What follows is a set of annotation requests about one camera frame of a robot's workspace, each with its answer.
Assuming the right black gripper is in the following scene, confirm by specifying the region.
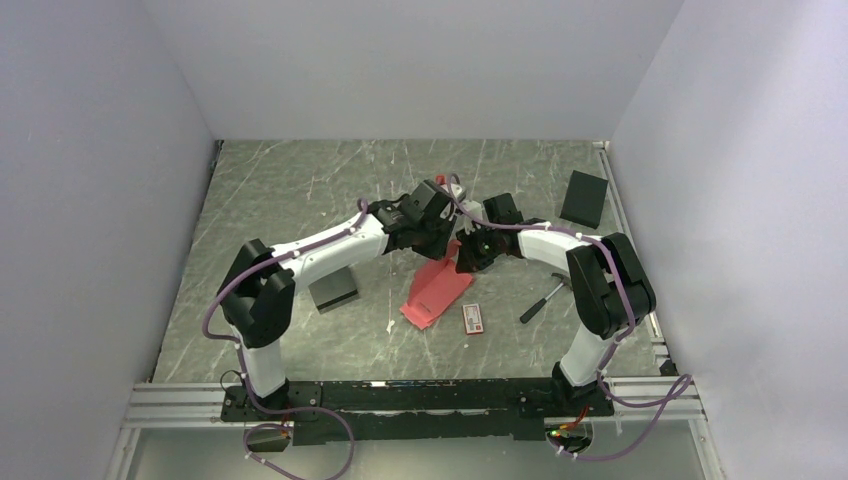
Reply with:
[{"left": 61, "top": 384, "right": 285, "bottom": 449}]
[{"left": 456, "top": 223, "right": 501, "bottom": 274}]

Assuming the red cardboard paper box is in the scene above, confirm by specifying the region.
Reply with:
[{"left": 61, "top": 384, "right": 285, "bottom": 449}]
[{"left": 400, "top": 240, "right": 473, "bottom": 330}]

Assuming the black box near left arm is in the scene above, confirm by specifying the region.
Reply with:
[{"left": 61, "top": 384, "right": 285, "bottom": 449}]
[{"left": 309, "top": 267, "right": 359, "bottom": 314}]

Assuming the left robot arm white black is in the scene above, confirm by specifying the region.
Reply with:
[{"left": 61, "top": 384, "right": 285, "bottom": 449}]
[{"left": 216, "top": 180, "right": 466, "bottom": 420}]

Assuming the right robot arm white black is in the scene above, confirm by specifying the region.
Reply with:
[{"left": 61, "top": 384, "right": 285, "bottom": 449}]
[{"left": 454, "top": 194, "right": 656, "bottom": 415}]

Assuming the small red white box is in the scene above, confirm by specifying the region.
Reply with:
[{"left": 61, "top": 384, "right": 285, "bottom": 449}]
[{"left": 461, "top": 303, "right": 484, "bottom": 335}]

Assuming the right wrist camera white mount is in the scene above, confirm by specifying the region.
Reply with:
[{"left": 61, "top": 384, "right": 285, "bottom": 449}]
[{"left": 459, "top": 200, "right": 486, "bottom": 235}]

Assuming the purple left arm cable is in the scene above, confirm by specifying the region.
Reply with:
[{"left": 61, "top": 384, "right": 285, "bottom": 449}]
[{"left": 201, "top": 197, "right": 356, "bottom": 480}]

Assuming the hammer with black handle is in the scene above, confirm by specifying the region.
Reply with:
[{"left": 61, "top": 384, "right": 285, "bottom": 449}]
[{"left": 519, "top": 273, "right": 571, "bottom": 324}]

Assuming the black box near right wall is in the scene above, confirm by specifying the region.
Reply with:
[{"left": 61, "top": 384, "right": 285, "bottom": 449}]
[{"left": 559, "top": 170, "right": 608, "bottom": 229}]

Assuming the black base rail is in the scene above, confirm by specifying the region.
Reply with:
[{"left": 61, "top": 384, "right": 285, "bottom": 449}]
[{"left": 221, "top": 377, "right": 614, "bottom": 446}]

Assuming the aluminium frame rail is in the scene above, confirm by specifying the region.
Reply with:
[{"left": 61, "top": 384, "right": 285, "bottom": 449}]
[{"left": 122, "top": 383, "right": 224, "bottom": 429}]

